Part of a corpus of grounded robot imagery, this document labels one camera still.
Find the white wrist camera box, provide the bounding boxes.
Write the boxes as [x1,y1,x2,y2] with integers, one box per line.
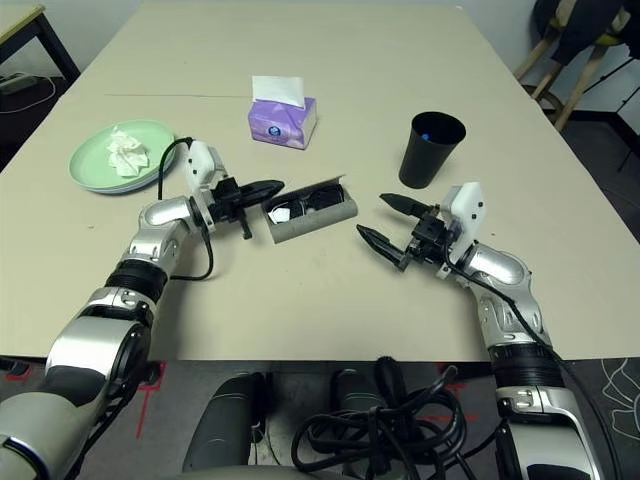
[187,140,227,232]
[439,182,485,262]

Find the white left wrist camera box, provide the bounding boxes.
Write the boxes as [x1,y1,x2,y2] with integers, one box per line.
[187,140,227,232]

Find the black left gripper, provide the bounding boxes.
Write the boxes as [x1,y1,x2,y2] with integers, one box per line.
[212,177,286,241]

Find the green plastic plate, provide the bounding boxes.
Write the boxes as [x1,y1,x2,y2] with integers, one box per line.
[68,118,177,195]

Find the white floor cable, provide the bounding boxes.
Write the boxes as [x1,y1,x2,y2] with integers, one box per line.
[0,74,56,114]

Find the grey glasses case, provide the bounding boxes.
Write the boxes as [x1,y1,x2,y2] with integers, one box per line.
[262,173,360,246]

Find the white tissue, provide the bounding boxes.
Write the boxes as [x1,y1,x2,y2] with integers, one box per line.
[104,126,151,177]

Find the yellow-green stool cushion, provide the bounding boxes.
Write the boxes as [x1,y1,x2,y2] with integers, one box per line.
[549,16,631,47]

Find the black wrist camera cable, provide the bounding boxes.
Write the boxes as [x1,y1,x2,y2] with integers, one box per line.
[157,137,215,281]
[442,239,621,480]

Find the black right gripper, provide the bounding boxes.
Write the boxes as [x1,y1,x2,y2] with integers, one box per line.
[355,192,455,272]

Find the black coiled cable bundle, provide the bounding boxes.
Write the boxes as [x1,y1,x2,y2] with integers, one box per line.
[291,354,481,480]

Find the black plastic cup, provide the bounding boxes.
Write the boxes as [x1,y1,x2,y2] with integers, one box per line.
[398,110,467,190]

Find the grey power adapter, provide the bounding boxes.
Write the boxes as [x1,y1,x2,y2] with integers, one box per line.
[0,73,34,94]

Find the grey robot left leg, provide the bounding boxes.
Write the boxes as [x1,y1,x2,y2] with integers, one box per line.
[182,372,266,474]

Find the purple tissue box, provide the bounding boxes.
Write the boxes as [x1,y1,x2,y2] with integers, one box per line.
[247,74,319,151]

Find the black left wrist camera cable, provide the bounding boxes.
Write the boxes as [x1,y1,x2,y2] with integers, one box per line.
[157,137,215,281]

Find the beige side table black frame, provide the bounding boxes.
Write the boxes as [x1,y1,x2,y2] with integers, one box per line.
[0,3,81,84]

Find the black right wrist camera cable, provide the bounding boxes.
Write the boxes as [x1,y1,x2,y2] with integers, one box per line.
[442,239,621,480]

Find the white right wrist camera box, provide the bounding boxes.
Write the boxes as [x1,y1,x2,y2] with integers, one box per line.
[439,182,485,262]

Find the black sunglasses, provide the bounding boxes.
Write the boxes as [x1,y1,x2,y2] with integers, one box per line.
[269,184,346,224]

